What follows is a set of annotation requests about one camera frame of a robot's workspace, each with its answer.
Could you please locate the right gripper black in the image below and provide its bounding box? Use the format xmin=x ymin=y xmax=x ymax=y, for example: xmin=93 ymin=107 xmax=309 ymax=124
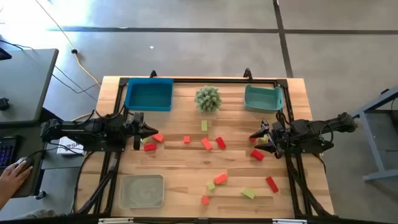
xmin=249 ymin=119 xmax=295 ymax=160

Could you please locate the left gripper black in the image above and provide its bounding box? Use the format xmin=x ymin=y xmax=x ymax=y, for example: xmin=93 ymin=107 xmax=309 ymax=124
xmin=123 ymin=111 xmax=159 ymax=151

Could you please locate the person's forearm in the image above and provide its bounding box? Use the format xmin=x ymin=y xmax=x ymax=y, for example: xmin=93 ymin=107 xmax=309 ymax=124
xmin=0 ymin=191 xmax=12 ymax=210

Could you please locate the blue rectangular bin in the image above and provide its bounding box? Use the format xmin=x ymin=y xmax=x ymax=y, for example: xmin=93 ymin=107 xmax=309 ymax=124
xmin=124 ymin=77 xmax=174 ymax=112

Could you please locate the teal plastic bin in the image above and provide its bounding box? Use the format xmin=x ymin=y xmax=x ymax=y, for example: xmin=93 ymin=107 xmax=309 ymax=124
xmin=244 ymin=83 xmax=284 ymax=114

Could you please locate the clear plastic tray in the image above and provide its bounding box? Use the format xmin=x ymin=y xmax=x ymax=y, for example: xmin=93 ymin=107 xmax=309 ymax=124
xmin=118 ymin=174 xmax=165 ymax=209

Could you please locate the small potted green plant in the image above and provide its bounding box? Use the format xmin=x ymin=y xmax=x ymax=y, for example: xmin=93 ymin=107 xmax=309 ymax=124
xmin=194 ymin=85 xmax=223 ymax=114

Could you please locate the white printed box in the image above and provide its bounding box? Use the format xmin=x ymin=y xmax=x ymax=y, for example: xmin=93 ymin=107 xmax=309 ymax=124
xmin=57 ymin=136 xmax=85 ymax=156

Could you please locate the black rig crossbeam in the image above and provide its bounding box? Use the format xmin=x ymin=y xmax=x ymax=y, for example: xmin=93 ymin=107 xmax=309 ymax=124
xmin=0 ymin=213 xmax=398 ymax=224

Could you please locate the dark grey keyboard desk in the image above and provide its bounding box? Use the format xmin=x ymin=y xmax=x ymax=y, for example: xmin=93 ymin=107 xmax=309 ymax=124
xmin=0 ymin=123 xmax=52 ymax=198

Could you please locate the black computer mouse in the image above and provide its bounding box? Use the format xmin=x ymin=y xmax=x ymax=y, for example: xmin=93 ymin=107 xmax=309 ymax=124
xmin=14 ymin=156 xmax=35 ymax=170

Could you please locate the person's hand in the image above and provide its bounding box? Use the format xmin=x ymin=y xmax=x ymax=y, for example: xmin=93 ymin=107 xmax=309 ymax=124
xmin=0 ymin=160 xmax=34 ymax=200

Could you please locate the black backlit keyboard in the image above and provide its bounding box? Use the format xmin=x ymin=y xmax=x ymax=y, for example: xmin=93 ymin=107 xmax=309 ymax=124
xmin=0 ymin=135 xmax=18 ymax=170

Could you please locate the black aluminium table frame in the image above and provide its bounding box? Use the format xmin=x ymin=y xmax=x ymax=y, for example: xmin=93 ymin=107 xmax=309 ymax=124
xmin=70 ymin=76 xmax=334 ymax=218

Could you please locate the yellow floor cable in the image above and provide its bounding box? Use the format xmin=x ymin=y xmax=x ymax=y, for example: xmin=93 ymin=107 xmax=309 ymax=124
xmin=33 ymin=0 xmax=103 ymax=121

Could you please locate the black floor cable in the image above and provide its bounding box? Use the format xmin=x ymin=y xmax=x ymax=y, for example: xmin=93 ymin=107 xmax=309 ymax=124
xmin=0 ymin=39 xmax=101 ymax=102

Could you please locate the silver bracket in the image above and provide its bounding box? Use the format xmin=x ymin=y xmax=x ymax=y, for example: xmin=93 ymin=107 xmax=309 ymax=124
xmin=98 ymin=218 xmax=134 ymax=224
xmin=272 ymin=218 xmax=308 ymax=224

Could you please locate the blue-grey table leg frame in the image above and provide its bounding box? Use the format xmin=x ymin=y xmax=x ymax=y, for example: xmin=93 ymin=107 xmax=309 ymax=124
xmin=341 ymin=86 xmax=398 ymax=183

